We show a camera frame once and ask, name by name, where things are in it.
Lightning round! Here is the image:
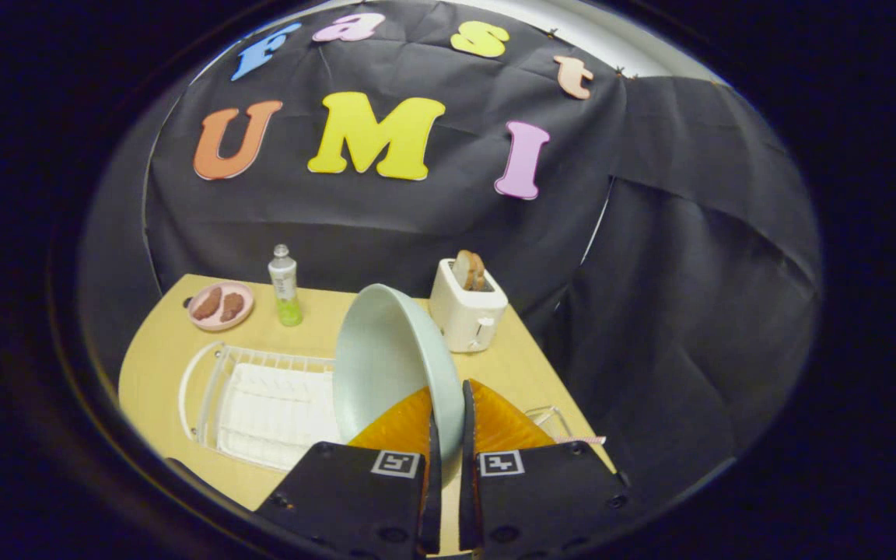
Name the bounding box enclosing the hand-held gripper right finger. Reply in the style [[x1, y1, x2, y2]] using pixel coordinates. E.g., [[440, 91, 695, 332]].
[[460, 379, 632, 560]]

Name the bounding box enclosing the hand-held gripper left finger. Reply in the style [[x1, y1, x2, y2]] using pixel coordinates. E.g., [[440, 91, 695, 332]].
[[254, 381, 443, 560]]

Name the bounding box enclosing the white wire dish rack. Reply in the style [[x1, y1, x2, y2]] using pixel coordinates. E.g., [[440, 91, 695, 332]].
[[178, 342, 355, 473]]

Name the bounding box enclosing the pale green plate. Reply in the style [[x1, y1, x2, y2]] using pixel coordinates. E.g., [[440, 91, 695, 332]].
[[333, 283, 466, 487]]

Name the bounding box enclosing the small pink plate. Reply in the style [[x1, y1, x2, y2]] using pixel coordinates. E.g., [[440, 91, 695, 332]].
[[187, 282, 255, 333]]

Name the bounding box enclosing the cream toaster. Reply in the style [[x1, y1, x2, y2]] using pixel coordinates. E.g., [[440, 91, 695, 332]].
[[429, 258, 509, 353]]

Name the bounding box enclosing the clear bottle with green liquid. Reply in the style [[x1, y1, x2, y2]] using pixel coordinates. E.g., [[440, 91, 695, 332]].
[[268, 244, 303, 327]]

